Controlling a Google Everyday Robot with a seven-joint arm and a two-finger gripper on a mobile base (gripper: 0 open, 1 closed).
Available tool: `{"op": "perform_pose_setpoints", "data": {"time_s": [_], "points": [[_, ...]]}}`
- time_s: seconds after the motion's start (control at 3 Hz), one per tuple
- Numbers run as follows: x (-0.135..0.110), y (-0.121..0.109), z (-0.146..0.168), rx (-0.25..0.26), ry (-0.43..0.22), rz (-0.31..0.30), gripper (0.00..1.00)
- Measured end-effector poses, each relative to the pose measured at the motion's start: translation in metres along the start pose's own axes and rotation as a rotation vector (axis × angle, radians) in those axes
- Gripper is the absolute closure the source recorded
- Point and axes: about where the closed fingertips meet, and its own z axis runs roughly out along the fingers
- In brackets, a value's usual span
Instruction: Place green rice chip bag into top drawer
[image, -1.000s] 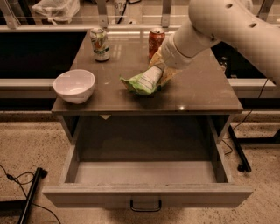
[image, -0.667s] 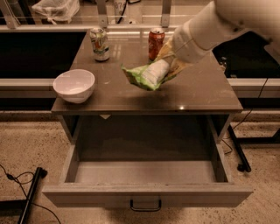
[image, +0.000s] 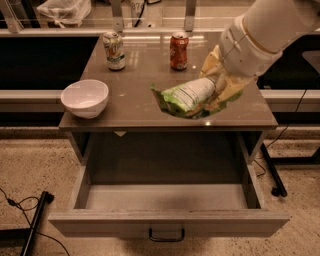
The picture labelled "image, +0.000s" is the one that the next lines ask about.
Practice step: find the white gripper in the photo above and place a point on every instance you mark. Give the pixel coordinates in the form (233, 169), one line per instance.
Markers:
(246, 50)

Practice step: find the green rice chip bag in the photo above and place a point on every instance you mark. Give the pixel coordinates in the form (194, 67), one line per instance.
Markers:
(191, 100)

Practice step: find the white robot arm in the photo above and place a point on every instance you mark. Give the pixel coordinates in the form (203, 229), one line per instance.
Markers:
(276, 24)

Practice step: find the open grey top drawer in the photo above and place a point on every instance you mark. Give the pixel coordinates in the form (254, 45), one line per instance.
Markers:
(202, 210)

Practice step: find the white plastic bag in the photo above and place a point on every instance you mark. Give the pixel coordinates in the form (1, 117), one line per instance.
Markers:
(65, 12)

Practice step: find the orange soda can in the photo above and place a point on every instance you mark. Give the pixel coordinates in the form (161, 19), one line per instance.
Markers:
(178, 50)

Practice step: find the grey cabinet table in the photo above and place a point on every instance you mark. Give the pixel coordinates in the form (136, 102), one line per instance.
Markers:
(133, 142)

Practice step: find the green white soda can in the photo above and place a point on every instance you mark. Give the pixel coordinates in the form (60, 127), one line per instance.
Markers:
(113, 46)

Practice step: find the black floor stand leg right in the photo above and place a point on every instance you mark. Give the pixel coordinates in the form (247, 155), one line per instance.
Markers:
(279, 188)

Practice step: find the black floor stand leg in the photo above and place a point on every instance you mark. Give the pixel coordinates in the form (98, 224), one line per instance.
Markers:
(45, 198)
(279, 188)

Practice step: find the white bowl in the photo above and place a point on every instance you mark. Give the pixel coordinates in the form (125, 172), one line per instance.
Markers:
(86, 98)

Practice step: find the black floor stand leg left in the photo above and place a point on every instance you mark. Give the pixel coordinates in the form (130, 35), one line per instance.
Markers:
(45, 198)

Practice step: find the black drawer handle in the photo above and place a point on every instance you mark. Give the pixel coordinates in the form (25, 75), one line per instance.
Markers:
(160, 236)

